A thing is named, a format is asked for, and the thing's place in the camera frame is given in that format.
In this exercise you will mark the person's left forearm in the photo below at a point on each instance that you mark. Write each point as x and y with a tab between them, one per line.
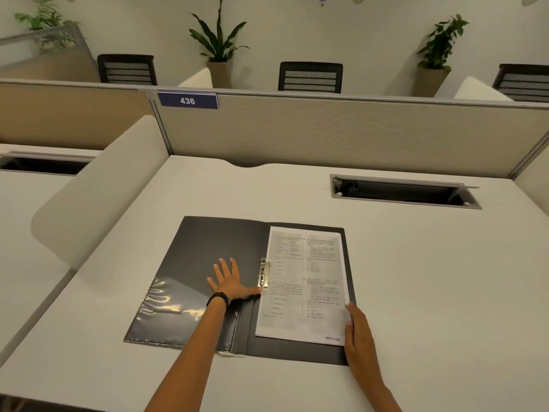
184	364

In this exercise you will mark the person's right hand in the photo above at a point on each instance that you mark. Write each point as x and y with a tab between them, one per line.
360	338

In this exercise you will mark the person's left hand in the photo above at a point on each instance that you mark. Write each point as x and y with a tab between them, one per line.
231	287

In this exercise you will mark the black wristband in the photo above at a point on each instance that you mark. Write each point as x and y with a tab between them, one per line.
218	294

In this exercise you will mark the glass-topped tan partition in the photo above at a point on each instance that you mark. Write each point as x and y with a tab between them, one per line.
55	66

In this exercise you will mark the black mesh chair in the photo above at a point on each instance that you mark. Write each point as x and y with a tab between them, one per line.
523	83
310	77
126	70

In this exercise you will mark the white printed paper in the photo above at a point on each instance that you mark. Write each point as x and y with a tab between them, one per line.
300	296

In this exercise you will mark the tan partition panel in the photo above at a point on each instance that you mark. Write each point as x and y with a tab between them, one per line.
73	115

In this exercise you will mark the white rounded side divider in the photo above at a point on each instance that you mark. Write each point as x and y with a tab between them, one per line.
103	193
536	180
199	80
478	90

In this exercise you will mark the blue number sign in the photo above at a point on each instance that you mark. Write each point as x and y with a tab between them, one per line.
187	101

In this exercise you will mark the black folder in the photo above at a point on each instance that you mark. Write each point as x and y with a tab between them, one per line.
206	244

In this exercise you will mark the wide beige partition panel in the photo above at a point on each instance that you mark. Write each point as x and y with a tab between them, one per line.
343	132

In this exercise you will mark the broad-leaf potted plant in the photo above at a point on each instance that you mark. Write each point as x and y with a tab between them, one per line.
219	75

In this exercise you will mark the feathery green plant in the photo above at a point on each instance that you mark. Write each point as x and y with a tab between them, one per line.
43	19

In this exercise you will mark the small-leaf potted plant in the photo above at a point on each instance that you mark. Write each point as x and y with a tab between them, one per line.
429	83

